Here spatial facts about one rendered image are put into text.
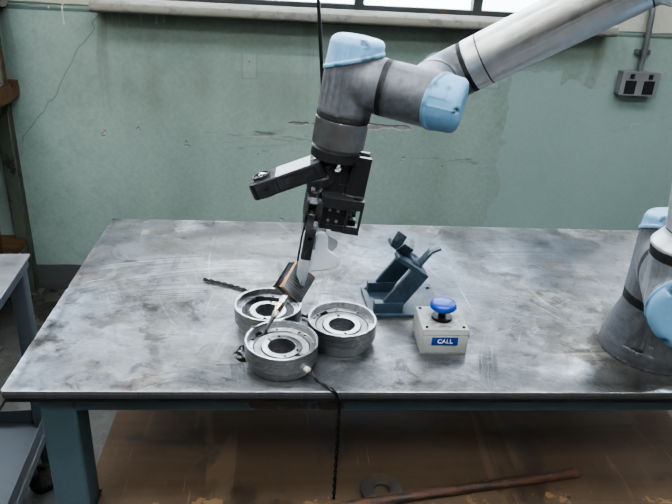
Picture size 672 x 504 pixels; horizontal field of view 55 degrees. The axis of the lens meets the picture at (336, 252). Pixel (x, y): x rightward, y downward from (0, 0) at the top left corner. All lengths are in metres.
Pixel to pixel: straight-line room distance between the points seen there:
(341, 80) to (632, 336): 0.58
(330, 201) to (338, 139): 0.09
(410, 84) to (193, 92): 1.74
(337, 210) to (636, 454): 0.73
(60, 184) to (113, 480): 1.75
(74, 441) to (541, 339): 0.72
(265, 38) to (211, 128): 0.39
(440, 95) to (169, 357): 0.53
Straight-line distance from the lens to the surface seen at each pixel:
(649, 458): 1.35
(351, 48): 0.87
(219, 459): 1.18
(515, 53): 0.96
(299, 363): 0.90
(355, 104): 0.88
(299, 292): 0.99
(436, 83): 0.86
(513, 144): 2.70
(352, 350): 0.96
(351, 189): 0.93
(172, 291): 1.15
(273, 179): 0.92
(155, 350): 1.00
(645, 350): 1.09
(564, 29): 0.95
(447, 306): 0.99
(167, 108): 2.56
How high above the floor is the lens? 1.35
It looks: 25 degrees down
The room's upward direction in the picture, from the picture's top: 3 degrees clockwise
